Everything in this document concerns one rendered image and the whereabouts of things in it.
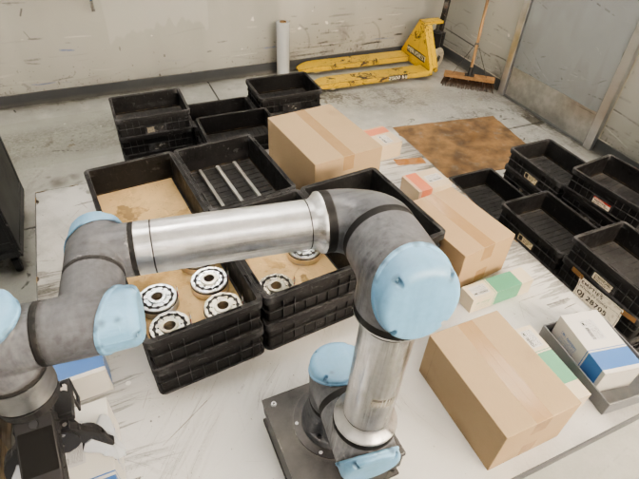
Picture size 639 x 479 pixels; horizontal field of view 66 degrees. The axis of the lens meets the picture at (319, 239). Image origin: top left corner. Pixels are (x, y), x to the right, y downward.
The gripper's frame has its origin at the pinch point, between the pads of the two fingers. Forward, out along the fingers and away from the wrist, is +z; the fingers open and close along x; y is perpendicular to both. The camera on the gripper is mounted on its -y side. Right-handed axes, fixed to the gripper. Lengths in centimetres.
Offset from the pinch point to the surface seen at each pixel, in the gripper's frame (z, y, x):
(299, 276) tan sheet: 28, 52, -57
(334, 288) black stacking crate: 24, 40, -62
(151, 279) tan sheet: 27, 66, -17
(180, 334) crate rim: 18.0, 35.5, -20.0
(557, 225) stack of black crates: 73, 78, -204
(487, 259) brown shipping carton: 32, 39, -117
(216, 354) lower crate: 31, 36, -27
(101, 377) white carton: 34, 43, 1
